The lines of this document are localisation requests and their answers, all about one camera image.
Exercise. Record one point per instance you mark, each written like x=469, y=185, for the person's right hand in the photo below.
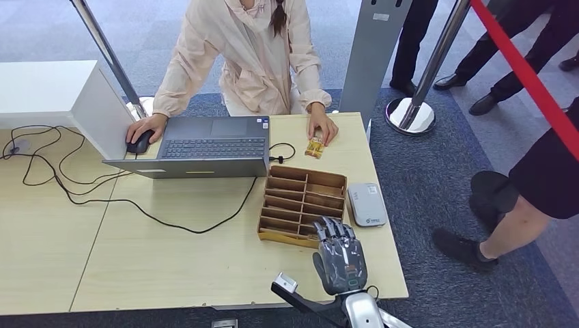
x=149, y=123

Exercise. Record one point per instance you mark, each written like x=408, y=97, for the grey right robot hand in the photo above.
x=343, y=267

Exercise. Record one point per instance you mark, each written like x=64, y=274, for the person's left hand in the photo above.
x=322, y=122

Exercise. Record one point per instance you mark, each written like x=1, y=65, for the black computer mouse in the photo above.
x=139, y=147

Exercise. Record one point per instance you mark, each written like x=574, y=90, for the yellow brown ID card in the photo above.
x=314, y=151

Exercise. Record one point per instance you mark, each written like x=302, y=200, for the cardboard divider box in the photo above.
x=285, y=199

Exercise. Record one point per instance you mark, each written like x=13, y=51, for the person's left forearm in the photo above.
x=313, y=89

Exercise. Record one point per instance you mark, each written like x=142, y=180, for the person's right forearm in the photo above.
x=171, y=95

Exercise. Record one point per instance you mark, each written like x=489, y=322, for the grey white card reader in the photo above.
x=366, y=206

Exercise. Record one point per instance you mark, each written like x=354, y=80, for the person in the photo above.
x=543, y=181
x=570, y=62
x=543, y=36
x=414, y=40
x=253, y=54

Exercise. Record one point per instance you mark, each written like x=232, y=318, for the clear plastic film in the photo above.
x=348, y=271

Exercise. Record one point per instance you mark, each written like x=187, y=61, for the grey laptop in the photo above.
x=212, y=147

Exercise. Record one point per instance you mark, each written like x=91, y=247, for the grey metal kiosk column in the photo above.
x=373, y=59

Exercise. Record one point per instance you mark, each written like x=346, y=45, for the grey floor socket box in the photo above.
x=224, y=324

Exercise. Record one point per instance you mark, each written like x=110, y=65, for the wrist camera with black bracket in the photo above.
x=286, y=283

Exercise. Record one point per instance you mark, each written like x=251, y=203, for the chrome stanchion post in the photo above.
x=106, y=45
x=438, y=54

